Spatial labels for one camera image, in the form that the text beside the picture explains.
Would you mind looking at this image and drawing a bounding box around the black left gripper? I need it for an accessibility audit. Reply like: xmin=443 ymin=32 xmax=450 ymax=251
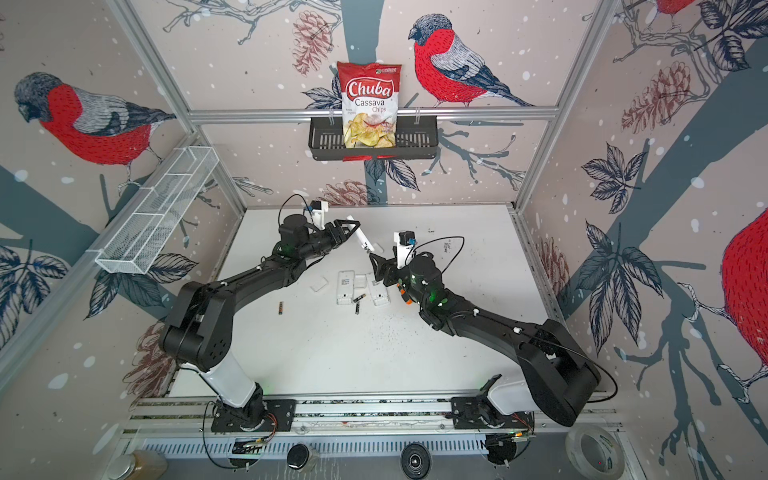
xmin=297 ymin=221 xmax=359 ymax=262

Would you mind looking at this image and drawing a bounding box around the white remote control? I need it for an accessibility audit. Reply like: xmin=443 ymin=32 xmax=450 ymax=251
xmin=336 ymin=270 xmax=355 ymax=306
xmin=369 ymin=281 xmax=390 ymax=307
xmin=347 ymin=216 xmax=375 ymax=255

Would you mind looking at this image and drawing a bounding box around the orange black screwdriver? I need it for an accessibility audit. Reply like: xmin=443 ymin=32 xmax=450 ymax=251
xmin=397 ymin=284 xmax=413 ymax=305

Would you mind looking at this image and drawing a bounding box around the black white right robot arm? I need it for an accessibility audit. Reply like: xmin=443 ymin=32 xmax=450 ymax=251
xmin=369 ymin=252 xmax=601 ymax=427

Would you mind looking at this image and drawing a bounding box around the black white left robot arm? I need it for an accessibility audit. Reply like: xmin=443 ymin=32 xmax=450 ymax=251
xmin=159 ymin=214 xmax=360 ymax=428

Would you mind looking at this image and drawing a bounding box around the Chuba cassava chips bag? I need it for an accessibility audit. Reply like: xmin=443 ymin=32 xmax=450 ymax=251
xmin=337 ymin=62 xmax=401 ymax=149

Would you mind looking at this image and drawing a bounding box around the clear tape roll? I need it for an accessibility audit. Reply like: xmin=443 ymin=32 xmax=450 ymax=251
xmin=565 ymin=425 xmax=626 ymax=480

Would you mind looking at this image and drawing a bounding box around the metal lidded jar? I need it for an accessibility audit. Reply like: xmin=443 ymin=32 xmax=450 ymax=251
xmin=106 ymin=450 xmax=168 ymax=480

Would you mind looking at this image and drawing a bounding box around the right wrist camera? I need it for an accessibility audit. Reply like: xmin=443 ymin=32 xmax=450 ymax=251
xmin=394 ymin=230 xmax=416 ymax=269

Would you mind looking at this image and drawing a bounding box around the black wall basket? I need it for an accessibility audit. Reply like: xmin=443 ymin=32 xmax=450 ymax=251
xmin=308 ymin=116 xmax=439 ymax=162

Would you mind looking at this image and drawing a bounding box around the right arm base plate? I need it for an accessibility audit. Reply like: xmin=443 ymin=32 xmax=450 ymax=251
xmin=446 ymin=396 xmax=535 ymax=430

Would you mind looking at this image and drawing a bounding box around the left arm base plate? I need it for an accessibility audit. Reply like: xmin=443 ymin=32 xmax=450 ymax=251
xmin=211 ymin=399 xmax=296 ymax=433

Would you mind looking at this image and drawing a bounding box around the white wire mesh basket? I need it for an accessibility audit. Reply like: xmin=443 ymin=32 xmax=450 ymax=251
xmin=95 ymin=146 xmax=219 ymax=274

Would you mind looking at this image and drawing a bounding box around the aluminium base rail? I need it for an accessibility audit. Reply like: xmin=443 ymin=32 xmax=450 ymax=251
xmin=122 ymin=391 xmax=622 ymax=442

